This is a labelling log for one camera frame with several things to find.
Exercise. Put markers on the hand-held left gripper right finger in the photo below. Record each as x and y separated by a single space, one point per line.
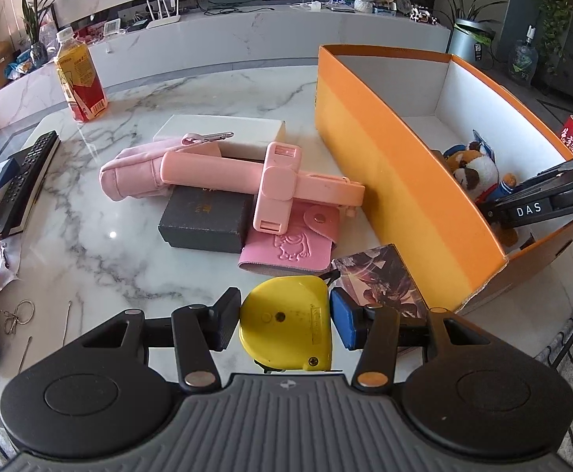
345 322

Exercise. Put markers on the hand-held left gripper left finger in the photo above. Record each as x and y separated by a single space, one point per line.
228 319

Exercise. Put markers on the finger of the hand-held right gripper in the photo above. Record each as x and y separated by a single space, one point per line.
562 177

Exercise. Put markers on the yellow tape measure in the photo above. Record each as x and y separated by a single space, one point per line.
281 324

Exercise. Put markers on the brown white plush toy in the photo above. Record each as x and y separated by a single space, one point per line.
473 172

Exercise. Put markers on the pink embossed card wallet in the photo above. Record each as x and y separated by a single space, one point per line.
291 250

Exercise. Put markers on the black small box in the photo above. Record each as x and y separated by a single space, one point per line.
203 216

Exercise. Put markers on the orange cardboard box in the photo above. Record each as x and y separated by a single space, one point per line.
390 172

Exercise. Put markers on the pink fabric pouch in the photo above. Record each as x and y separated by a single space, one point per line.
129 172

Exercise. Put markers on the illustrated card box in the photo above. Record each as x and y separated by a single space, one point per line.
380 280

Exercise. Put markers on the pink selfie stick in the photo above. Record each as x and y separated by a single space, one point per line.
276 182

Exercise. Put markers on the metal needle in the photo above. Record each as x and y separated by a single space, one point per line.
68 324
25 355

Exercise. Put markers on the grey pot with plant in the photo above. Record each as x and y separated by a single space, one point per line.
466 44

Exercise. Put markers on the bushy green plant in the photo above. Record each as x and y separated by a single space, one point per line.
559 5

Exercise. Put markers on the white flat box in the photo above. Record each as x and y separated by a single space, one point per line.
208 128

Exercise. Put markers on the black white figurines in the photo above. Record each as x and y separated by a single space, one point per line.
424 15

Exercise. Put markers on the clear plastic wrapper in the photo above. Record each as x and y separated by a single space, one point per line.
8 260

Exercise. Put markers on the black remote control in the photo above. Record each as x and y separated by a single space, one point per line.
26 177

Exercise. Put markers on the yellow red drink bottle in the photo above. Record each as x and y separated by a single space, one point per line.
80 83

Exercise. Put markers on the white marble console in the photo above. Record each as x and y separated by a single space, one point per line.
267 34

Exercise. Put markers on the white router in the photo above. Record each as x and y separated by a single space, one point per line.
163 20

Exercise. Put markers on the white digital clock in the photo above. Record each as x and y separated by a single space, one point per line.
113 27

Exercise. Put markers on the slim leafy potted plant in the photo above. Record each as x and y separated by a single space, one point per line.
38 51

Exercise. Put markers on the pile of snack packets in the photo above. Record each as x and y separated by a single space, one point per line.
21 64

